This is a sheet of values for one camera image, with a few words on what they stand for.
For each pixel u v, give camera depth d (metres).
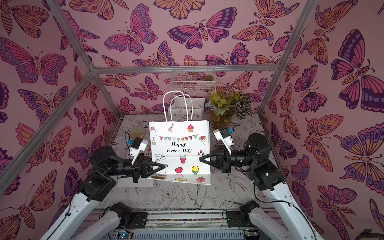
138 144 0.49
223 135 0.48
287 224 0.43
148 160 0.53
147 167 0.52
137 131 1.13
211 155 0.51
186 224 0.73
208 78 0.93
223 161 0.49
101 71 0.93
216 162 0.51
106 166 0.47
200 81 1.06
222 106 0.95
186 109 1.25
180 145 0.51
